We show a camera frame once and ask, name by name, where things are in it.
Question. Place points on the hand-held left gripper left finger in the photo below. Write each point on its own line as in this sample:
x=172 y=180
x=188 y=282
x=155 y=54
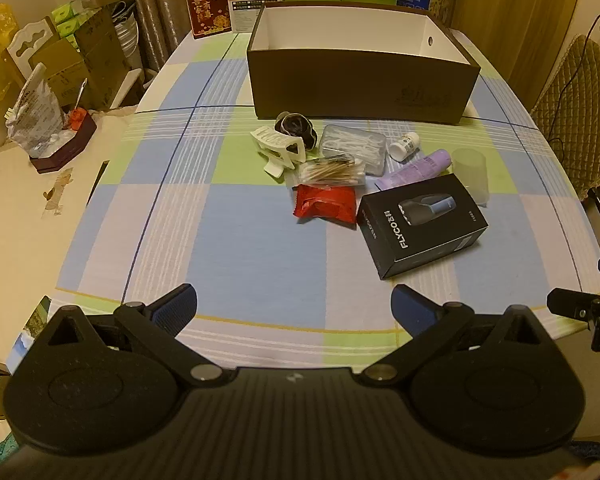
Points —
x=175 y=306

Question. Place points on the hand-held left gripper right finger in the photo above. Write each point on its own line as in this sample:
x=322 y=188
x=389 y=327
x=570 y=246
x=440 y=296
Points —
x=412 y=306

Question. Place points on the black shaver box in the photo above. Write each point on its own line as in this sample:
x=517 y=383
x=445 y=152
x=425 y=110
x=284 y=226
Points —
x=420 y=240

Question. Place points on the red packet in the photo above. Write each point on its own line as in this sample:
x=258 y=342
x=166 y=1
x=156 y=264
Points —
x=325 y=202

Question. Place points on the purple tube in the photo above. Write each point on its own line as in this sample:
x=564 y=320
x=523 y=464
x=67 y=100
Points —
x=420 y=167

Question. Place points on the frosted plastic cup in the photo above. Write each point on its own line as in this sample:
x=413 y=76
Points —
x=470 y=175

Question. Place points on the packet of cotton swabs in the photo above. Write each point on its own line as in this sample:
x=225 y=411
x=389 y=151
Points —
x=330 y=171

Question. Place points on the small white bottle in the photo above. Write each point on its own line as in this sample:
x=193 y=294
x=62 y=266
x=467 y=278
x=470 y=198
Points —
x=405 y=147

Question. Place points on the clear box of floss picks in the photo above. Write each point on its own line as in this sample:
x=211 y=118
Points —
x=352 y=145

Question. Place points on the white hair claw clip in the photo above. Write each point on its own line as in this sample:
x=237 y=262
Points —
x=275 y=142

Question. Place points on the black hair scrunchie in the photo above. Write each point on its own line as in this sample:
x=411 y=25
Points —
x=292 y=125

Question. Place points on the brown cardboard storage box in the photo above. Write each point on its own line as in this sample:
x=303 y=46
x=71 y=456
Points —
x=360 y=90

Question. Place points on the desktop with checkered tablecloth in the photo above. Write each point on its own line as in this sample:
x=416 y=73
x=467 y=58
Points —
x=230 y=240

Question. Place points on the colourful packets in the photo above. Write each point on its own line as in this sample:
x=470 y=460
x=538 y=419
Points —
x=27 y=335

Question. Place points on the chair with quilted cover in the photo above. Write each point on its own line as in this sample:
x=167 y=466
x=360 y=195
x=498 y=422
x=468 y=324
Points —
x=580 y=110

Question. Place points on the beige floral cloth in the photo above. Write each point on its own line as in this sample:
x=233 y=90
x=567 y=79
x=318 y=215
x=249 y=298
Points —
x=30 y=220

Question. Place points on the orange object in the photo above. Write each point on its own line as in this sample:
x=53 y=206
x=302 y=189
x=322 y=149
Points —
x=77 y=119

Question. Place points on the white plastic board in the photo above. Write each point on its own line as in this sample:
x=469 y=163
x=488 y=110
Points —
x=127 y=87

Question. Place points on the metal spoon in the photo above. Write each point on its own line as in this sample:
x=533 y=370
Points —
x=81 y=94

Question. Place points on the stacked white buckets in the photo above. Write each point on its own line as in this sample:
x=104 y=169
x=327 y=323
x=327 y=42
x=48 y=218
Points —
x=127 y=42

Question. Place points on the golden brown curtain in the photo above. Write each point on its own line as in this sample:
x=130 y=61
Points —
x=510 y=15

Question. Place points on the red greeting card box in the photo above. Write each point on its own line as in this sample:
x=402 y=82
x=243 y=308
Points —
x=207 y=7

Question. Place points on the dark paper bag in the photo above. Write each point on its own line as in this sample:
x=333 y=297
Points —
x=122 y=7

